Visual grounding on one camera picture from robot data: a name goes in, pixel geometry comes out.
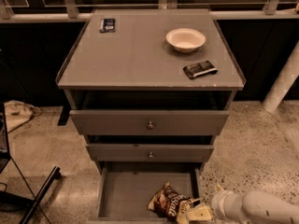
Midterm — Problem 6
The grey middle drawer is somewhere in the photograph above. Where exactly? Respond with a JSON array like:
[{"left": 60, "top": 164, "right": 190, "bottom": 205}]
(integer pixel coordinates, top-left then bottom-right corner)
[{"left": 86, "top": 144, "right": 214, "bottom": 162}]

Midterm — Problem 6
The brown chip bag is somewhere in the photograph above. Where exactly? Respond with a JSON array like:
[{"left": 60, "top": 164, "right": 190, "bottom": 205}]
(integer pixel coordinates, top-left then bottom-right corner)
[{"left": 147, "top": 182, "right": 192, "bottom": 224}]

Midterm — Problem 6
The black stand frame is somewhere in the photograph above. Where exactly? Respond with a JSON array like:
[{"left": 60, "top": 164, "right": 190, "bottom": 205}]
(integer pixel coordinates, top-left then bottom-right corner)
[{"left": 0, "top": 102, "right": 62, "bottom": 224}]

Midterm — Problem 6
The beige cloth bag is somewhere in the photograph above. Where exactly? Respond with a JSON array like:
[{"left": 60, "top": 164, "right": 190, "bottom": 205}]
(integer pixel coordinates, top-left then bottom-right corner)
[{"left": 4, "top": 100, "right": 41, "bottom": 133}]

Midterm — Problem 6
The black snack packet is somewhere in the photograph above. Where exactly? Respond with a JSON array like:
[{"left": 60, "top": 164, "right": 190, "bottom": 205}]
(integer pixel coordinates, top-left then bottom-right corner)
[{"left": 183, "top": 61, "right": 218, "bottom": 79}]

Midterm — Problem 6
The grey top drawer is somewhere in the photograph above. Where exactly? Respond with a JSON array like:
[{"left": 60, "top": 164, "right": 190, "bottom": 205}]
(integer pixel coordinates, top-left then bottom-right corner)
[{"left": 70, "top": 110, "right": 228, "bottom": 135}]

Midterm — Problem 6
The metal window railing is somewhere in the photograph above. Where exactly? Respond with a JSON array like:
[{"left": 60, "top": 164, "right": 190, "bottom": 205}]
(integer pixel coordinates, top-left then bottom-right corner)
[{"left": 0, "top": 0, "right": 299, "bottom": 22}]

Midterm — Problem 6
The white pillar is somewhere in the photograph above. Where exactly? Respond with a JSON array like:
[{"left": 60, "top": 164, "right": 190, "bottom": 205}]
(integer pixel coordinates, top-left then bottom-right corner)
[{"left": 262, "top": 41, "right": 299, "bottom": 113}]

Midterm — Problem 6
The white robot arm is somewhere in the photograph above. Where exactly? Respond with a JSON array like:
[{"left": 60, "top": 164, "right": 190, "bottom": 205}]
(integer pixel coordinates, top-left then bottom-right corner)
[{"left": 178, "top": 185, "right": 299, "bottom": 224}]

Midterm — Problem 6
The grey open bottom drawer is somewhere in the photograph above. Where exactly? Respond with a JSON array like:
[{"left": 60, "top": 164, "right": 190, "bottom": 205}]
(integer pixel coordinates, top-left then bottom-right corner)
[{"left": 86, "top": 163, "right": 200, "bottom": 224}]

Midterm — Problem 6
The grey drawer cabinet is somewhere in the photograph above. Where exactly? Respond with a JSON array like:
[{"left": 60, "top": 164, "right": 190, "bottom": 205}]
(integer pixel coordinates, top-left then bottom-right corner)
[{"left": 55, "top": 8, "right": 247, "bottom": 224}]

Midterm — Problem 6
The white bowl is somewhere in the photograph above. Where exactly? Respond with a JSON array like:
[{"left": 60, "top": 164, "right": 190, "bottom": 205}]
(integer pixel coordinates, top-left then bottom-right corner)
[{"left": 166, "top": 28, "right": 206, "bottom": 53}]

